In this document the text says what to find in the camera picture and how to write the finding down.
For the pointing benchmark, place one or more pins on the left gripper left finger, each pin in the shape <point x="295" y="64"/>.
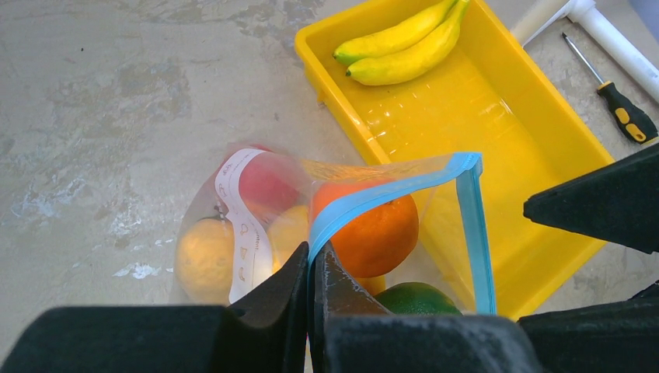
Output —
<point x="265" y="331"/>

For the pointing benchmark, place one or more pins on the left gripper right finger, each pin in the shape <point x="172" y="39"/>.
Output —
<point x="349" y="331"/>

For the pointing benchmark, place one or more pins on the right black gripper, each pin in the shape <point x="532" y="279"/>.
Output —
<point x="617" y="203"/>

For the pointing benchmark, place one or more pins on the orange yellow mango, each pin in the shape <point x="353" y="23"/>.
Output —
<point x="372" y="285"/>

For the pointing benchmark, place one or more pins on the green avocado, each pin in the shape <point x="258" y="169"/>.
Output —
<point x="416" y="298"/>

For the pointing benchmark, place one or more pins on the orange fruit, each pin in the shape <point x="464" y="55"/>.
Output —
<point x="379" y="240"/>

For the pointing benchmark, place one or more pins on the orange peach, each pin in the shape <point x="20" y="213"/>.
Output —
<point x="204" y="261"/>

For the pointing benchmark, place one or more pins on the yellow lemon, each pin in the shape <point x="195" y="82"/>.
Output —
<point x="287" y="232"/>

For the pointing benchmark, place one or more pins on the clear zip bag blue zipper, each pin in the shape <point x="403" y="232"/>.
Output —
<point x="452" y="252"/>

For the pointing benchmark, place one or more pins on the red apple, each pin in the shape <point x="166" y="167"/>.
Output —
<point x="265" y="186"/>

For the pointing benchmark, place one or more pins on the yellow banana bunch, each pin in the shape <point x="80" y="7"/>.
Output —
<point x="407" y="50"/>

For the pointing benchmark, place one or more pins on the black yellow screwdriver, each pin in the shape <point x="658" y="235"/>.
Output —
<point x="631" y="121"/>

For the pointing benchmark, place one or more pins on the yellow plastic tray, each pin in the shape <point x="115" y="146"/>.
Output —
<point x="488" y="96"/>

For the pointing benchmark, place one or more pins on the white pvc pipe frame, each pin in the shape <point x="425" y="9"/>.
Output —
<point x="543" y="13"/>

